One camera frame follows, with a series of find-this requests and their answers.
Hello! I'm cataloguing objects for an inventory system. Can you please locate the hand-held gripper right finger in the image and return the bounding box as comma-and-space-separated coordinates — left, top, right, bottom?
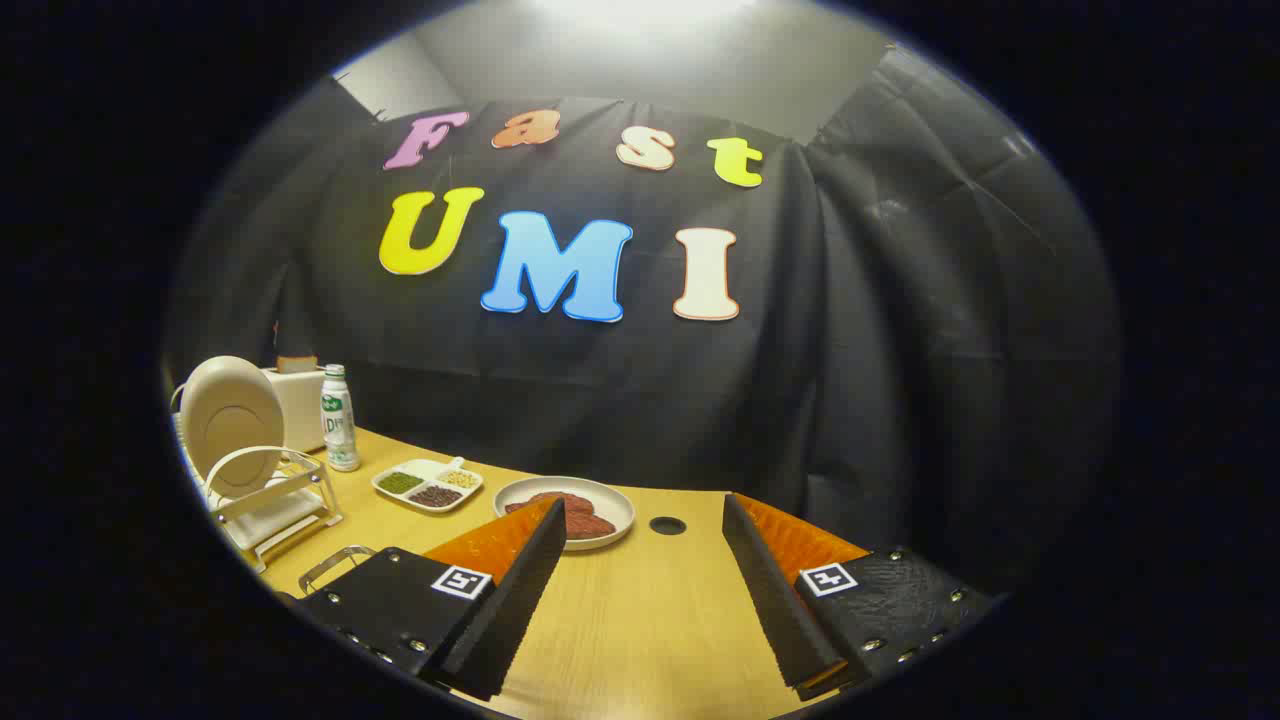
722, 492, 996, 701

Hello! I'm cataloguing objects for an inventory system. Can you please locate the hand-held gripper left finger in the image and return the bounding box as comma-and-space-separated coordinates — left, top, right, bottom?
290, 495, 569, 703

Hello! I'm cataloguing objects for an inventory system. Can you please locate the white wire dish rack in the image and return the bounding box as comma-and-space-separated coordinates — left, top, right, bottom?
170, 385, 344, 573

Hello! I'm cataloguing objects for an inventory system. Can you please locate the beige round plate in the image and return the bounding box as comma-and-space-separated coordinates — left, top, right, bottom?
178, 355, 286, 501

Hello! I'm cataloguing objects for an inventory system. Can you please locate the small white meat dish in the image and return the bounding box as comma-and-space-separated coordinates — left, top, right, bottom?
494, 476, 636, 552

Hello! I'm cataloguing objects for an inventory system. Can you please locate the white divided snack dish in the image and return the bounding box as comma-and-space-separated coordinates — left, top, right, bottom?
372, 457, 485, 513

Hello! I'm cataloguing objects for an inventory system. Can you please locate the black backdrop cloth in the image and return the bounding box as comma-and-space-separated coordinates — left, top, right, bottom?
165, 45, 1121, 601

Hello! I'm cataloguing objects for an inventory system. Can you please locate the white bottle green label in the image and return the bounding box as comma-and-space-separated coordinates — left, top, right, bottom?
320, 364, 361, 472

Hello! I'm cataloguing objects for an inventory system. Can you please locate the white toaster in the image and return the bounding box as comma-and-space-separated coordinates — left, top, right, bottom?
262, 365, 329, 453

